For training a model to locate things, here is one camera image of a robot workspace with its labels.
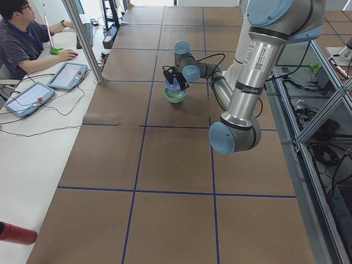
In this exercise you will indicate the red cylinder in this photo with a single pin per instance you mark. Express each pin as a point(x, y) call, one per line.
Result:
point(16, 234)

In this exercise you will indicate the near teach pendant tablet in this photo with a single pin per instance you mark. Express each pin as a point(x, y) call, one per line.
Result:
point(30, 100)

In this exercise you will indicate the green bowl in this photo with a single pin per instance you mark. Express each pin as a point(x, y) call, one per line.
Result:
point(175, 97)

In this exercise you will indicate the teach pendant tablet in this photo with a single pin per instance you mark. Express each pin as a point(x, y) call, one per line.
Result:
point(68, 76)
point(30, 100)

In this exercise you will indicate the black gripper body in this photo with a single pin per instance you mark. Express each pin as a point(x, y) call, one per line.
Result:
point(180, 78)

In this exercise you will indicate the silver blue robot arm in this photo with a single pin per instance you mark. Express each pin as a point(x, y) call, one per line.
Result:
point(267, 27)

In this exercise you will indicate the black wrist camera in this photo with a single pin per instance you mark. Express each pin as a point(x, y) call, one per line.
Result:
point(169, 73)

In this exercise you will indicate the blue bowl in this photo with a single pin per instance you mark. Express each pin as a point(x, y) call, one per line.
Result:
point(174, 87)

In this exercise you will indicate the white pedestal column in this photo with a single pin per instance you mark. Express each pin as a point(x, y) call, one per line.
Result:
point(231, 83)

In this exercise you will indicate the green plastic object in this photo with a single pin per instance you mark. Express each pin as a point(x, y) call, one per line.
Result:
point(55, 51)

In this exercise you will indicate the seated person in grey shirt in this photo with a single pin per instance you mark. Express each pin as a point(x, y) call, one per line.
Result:
point(22, 40)

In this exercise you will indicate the far teach pendant tablet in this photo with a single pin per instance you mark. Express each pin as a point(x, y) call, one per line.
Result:
point(68, 76)

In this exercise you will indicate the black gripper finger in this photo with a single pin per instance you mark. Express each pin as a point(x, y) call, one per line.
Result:
point(183, 84)

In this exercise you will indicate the aluminium frame post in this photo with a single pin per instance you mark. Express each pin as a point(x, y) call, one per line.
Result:
point(83, 39)

